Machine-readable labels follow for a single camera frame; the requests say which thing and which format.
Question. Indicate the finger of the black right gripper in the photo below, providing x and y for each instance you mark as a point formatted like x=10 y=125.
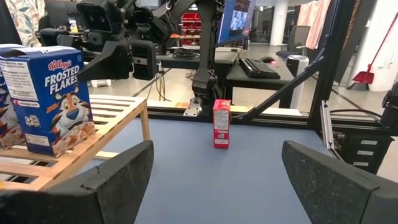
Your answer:
x=109 y=65

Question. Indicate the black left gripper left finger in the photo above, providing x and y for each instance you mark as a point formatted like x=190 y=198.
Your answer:
x=77 y=202

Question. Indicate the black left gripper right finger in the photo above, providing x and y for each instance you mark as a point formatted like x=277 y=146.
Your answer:
x=342 y=199

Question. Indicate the blue Frosted Flakes cereal box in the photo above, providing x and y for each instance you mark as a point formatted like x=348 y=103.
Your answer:
x=62 y=102
x=6 y=124

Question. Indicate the red Froot Loops cereal box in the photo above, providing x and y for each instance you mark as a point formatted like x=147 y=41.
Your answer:
x=221 y=124

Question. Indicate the wooden slatted shelf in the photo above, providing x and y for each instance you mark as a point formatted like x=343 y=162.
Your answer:
x=124 y=122

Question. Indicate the white step stool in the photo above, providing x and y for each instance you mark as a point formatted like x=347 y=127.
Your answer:
x=101 y=83

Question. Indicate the black drawer unit white labels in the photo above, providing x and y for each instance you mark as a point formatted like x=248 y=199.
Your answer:
x=357 y=155

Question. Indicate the red bin rack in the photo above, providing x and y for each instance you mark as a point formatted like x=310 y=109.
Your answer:
x=191 y=23

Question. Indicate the black office chair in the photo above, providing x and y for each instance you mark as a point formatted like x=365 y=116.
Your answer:
x=51 y=35

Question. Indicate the dark grey desk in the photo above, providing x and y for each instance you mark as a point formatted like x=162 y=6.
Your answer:
x=224 y=57

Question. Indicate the black keyboard desk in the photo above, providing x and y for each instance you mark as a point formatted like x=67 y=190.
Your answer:
x=236 y=77

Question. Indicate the leaf-patterned cloth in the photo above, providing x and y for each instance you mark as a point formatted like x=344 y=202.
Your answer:
x=25 y=18

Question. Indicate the computer monitor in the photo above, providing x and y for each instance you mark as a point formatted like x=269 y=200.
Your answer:
x=236 y=21

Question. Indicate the black keyboard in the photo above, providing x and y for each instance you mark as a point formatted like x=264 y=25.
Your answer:
x=258 y=68

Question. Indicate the black computer mouse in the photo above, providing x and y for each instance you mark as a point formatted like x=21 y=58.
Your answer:
x=267 y=59

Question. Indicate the blue-grey table mat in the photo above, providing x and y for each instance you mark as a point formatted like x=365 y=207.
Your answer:
x=217 y=186

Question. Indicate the white cylindrical bin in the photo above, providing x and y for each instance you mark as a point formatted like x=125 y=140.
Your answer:
x=297 y=81

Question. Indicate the grey office chair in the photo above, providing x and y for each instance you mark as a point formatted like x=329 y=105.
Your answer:
x=295 y=37

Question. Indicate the pink hanging cloth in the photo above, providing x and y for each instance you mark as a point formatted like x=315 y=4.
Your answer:
x=314 y=21

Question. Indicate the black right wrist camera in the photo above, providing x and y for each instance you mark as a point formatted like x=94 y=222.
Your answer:
x=94 y=17

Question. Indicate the silver mounting bracket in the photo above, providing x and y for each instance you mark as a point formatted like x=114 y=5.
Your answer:
x=193 y=109

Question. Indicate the black aluminium table frame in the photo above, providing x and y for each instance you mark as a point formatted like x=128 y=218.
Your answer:
x=323 y=77

